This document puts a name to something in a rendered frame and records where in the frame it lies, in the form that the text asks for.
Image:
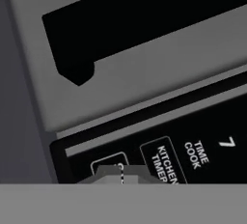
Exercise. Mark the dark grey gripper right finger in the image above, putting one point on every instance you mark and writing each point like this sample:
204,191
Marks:
135,174

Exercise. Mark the black microwave start button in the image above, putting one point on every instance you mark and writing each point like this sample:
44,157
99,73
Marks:
106,161

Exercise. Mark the grey and black microwave oven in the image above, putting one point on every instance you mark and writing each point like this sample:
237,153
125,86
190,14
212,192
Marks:
209,121

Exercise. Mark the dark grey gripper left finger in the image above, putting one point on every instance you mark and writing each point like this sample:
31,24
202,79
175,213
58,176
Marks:
107,174

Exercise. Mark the grey microwave door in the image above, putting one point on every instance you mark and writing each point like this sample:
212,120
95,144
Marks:
144,83

